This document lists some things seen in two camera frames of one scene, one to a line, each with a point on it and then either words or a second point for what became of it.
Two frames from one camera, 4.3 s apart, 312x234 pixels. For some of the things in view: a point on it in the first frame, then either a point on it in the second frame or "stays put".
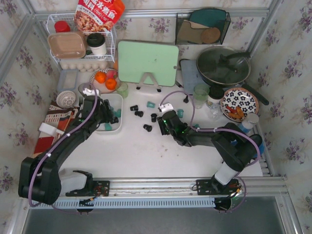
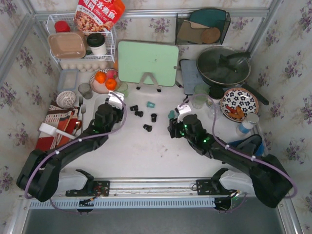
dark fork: [81, 100] stays put
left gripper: [107, 110] -> [119, 113]
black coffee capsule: [148, 127] stays put
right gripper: [162, 125] -> [173, 126]
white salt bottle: [245, 126] stays put
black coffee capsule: [135, 107] stays put
